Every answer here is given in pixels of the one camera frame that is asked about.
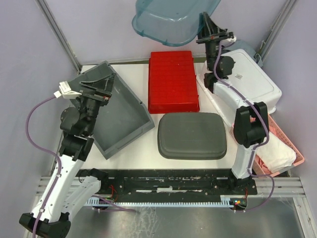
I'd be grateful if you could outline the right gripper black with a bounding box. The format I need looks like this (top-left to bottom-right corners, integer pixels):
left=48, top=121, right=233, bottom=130
left=194, top=13, right=227, bottom=72

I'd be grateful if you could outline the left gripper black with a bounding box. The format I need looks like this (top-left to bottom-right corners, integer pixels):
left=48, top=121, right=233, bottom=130
left=79, top=72, right=117, bottom=133

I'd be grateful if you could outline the teal transparent container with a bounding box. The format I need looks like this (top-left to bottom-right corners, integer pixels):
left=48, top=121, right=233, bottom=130
left=132, top=0, right=220, bottom=47

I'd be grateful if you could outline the grey plastic storage bin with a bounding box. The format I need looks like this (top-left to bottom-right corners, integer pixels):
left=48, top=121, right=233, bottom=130
left=68, top=61, right=155, bottom=159

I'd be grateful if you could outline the large white plastic tub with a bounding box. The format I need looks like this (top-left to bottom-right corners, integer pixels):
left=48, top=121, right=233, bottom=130
left=196, top=49, right=282, bottom=127

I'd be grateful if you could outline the red plastic bin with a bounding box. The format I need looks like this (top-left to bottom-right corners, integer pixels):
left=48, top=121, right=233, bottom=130
left=148, top=51, right=200, bottom=114

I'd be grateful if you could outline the dark grey plastic tray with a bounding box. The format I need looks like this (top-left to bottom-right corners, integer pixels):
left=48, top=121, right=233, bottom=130
left=157, top=113, right=227, bottom=160

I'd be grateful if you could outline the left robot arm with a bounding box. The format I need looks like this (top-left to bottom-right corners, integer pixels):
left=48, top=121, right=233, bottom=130
left=19, top=73, right=116, bottom=238

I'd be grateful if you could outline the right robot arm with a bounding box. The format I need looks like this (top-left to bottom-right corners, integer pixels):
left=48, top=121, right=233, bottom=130
left=196, top=12, right=269, bottom=194

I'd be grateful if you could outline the blue denim cloth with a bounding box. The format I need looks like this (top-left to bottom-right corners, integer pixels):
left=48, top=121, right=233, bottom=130
left=222, top=40, right=263, bottom=67

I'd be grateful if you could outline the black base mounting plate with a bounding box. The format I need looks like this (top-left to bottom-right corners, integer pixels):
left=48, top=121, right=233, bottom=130
left=97, top=169, right=255, bottom=200

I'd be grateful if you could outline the white folded towel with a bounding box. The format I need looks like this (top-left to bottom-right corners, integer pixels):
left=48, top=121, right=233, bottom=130
left=257, top=131, right=297, bottom=173

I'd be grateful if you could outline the pink plastic basket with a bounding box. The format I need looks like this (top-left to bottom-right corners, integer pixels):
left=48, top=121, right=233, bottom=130
left=253, top=116, right=305, bottom=177

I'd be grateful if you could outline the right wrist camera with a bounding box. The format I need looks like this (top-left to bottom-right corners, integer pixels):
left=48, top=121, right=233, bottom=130
left=227, top=32, right=237, bottom=44

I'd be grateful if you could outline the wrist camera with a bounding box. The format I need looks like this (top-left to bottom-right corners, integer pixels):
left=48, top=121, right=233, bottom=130
left=227, top=32, right=237, bottom=44
left=54, top=81, right=82, bottom=100

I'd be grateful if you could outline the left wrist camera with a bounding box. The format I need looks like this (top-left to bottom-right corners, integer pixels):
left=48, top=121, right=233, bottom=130
left=54, top=81, right=82, bottom=100

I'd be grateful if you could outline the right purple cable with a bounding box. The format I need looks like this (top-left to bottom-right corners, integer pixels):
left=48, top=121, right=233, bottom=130
left=213, top=41, right=274, bottom=213

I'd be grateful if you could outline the light blue cable duct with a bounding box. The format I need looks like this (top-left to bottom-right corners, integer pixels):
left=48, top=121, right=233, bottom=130
left=85, top=195, right=236, bottom=206

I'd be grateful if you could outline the aluminium frame rail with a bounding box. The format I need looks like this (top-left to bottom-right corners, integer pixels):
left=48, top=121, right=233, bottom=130
left=36, top=176, right=304, bottom=196

